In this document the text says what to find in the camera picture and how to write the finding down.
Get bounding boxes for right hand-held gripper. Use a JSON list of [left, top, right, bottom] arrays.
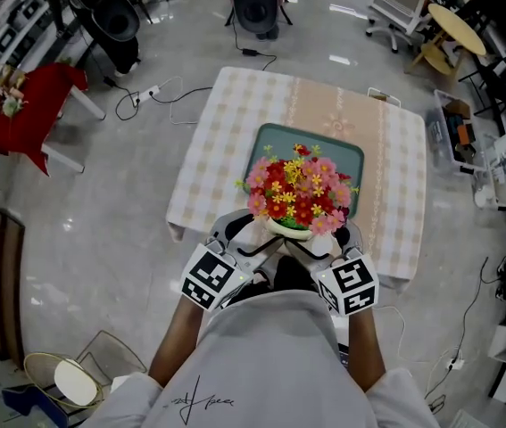
[[285, 218, 380, 317]]

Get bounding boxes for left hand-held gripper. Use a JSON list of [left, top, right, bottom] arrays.
[[179, 209, 291, 314]]

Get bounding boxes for flower pot with colourful flowers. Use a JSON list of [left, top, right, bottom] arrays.
[[234, 143, 361, 259]]

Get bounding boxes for green plastic tray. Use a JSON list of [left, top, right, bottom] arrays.
[[244, 122, 365, 220]]

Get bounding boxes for person's left forearm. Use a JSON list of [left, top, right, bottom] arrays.
[[147, 294, 204, 390]]

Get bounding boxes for person's right forearm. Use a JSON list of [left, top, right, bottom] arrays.
[[345, 308, 387, 394]]

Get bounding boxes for person's black trousers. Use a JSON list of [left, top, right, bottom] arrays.
[[228, 256, 320, 307]]

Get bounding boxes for pink checked tablecloth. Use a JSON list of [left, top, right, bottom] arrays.
[[165, 65, 427, 292]]

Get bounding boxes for person's white shirt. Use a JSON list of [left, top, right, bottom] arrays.
[[80, 288, 441, 428]]

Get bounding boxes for clear plastic storage bin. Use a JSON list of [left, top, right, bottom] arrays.
[[426, 89, 488, 174]]

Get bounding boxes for grey shell rig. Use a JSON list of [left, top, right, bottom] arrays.
[[228, 0, 281, 39], [69, 0, 143, 44]]

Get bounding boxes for brown wooden board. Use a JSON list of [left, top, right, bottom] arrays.
[[0, 209, 26, 369]]

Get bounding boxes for red cloth covered table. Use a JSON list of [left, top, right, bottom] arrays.
[[0, 63, 107, 177]]

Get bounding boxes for round wooden table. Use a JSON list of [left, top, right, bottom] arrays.
[[406, 3, 488, 78]]

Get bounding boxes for small flower bunch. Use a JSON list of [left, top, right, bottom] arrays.
[[1, 95, 29, 118]]

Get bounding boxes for white wire basket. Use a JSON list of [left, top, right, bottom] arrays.
[[367, 86, 402, 107]]

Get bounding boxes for gold wire chair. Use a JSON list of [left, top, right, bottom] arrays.
[[23, 329, 149, 409]]

